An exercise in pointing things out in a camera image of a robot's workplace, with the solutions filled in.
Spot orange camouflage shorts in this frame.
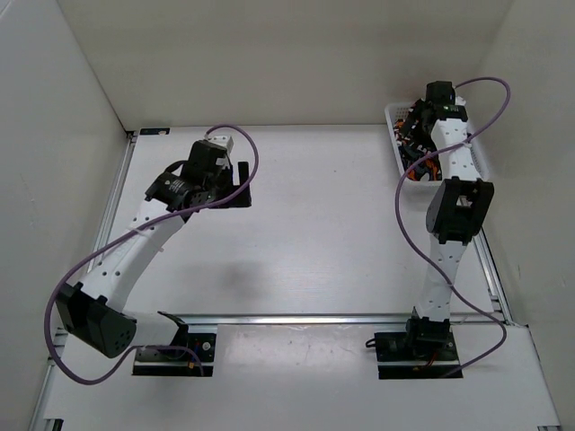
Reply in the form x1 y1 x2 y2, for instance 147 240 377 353
394 105 442 181

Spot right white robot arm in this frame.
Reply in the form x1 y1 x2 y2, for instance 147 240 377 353
395 81 494 359

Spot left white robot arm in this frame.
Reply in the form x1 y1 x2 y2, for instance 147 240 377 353
56 136 249 359

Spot white plastic mesh basket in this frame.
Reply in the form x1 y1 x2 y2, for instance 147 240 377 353
385 101 491 195

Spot dark corner label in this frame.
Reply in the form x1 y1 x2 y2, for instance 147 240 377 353
138 128 171 136

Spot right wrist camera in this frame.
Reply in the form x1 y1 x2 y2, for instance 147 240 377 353
452 92 466 107

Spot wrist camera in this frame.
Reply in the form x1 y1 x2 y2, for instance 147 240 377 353
207 135 234 156
452 92 466 107

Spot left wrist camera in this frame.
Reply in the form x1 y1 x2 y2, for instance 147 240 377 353
207 135 234 156

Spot left aluminium rail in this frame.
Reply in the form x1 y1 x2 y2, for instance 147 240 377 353
93 131 137 251

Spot front aluminium rail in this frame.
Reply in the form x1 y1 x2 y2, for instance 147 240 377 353
134 312 419 326

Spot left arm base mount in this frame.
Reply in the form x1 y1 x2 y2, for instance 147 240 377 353
132 315 217 378

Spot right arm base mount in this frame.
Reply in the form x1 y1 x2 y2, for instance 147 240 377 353
365 317 463 380

